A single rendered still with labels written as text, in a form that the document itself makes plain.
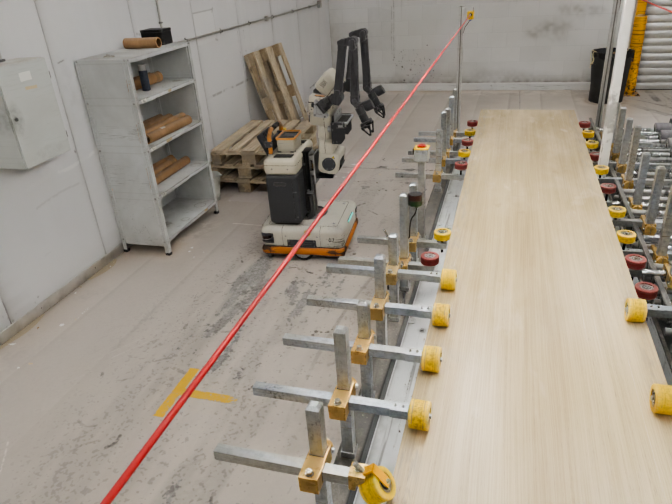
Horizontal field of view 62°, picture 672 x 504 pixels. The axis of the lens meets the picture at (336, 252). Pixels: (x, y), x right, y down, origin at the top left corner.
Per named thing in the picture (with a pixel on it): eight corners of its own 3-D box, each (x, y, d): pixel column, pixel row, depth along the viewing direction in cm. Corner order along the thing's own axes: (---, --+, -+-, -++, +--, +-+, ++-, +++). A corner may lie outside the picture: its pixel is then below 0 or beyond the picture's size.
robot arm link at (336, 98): (339, 33, 370) (335, 35, 361) (359, 36, 368) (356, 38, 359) (333, 101, 391) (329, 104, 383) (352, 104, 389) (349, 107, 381)
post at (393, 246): (390, 335, 241) (387, 235, 219) (391, 331, 244) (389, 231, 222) (398, 336, 241) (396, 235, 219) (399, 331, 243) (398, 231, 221)
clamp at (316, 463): (297, 490, 138) (295, 476, 135) (314, 449, 149) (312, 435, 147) (321, 495, 136) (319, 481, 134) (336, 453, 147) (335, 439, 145)
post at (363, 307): (362, 417, 199) (356, 303, 177) (364, 410, 202) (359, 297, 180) (372, 419, 198) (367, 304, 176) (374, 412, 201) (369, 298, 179)
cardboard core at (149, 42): (121, 38, 442) (154, 37, 434) (127, 37, 449) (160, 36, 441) (124, 49, 446) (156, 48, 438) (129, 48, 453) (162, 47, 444)
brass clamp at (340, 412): (326, 418, 159) (325, 405, 156) (339, 387, 170) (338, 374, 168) (347, 422, 157) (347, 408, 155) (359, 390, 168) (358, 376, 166)
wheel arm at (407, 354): (282, 346, 189) (281, 337, 187) (286, 339, 192) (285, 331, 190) (432, 365, 175) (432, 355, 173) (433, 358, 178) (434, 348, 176)
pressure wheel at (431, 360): (422, 345, 173) (425, 343, 181) (420, 372, 173) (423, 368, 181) (441, 348, 172) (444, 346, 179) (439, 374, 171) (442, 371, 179)
